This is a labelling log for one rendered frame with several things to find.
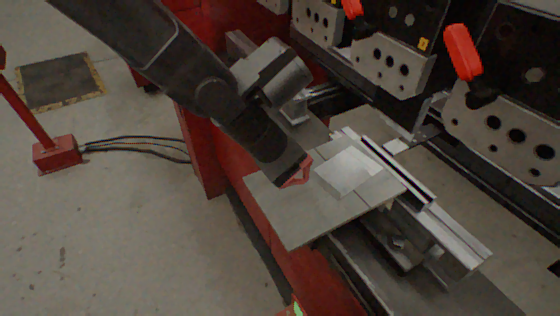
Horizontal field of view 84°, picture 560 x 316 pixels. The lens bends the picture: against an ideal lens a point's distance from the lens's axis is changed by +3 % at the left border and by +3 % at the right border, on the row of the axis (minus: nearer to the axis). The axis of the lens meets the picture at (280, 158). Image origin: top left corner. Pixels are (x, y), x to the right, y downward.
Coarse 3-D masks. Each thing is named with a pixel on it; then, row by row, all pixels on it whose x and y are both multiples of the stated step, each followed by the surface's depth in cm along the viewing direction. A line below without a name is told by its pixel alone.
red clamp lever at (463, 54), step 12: (456, 24) 34; (444, 36) 34; (456, 36) 33; (468, 36) 34; (456, 48) 33; (468, 48) 33; (456, 60) 34; (468, 60) 33; (468, 72) 33; (480, 72) 34; (468, 84) 34; (480, 84) 34; (468, 96) 34; (480, 96) 33; (492, 96) 34
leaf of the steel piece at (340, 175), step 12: (336, 156) 63; (348, 156) 64; (324, 168) 61; (336, 168) 61; (348, 168) 61; (360, 168) 61; (324, 180) 56; (336, 180) 59; (348, 180) 59; (360, 180) 59; (336, 192) 55; (348, 192) 57
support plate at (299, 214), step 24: (336, 144) 66; (312, 168) 61; (384, 168) 61; (264, 192) 57; (288, 192) 57; (312, 192) 57; (360, 192) 57; (384, 192) 57; (288, 216) 53; (312, 216) 53; (336, 216) 53; (288, 240) 50; (312, 240) 51
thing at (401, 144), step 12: (432, 108) 70; (432, 120) 70; (420, 132) 68; (432, 132) 68; (444, 132) 68; (384, 144) 66; (396, 144) 66; (408, 144) 66; (420, 144) 67; (456, 144) 67
